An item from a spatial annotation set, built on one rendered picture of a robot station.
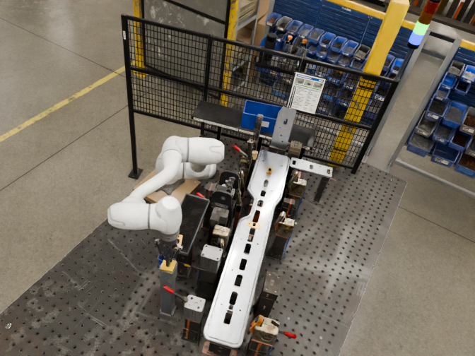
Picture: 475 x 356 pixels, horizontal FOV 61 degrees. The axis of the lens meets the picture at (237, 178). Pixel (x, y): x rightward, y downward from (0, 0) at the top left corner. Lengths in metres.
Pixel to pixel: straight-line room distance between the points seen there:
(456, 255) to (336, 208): 1.55
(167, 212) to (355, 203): 1.81
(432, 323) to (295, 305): 1.48
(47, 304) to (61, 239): 1.18
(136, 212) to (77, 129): 2.96
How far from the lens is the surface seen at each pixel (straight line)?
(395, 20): 2.71
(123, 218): 1.63
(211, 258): 2.04
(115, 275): 2.48
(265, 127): 2.88
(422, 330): 3.59
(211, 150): 2.08
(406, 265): 3.87
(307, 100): 2.94
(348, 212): 3.01
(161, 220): 1.62
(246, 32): 5.58
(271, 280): 2.12
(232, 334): 1.99
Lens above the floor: 2.82
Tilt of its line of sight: 45 degrees down
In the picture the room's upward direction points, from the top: 10 degrees clockwise
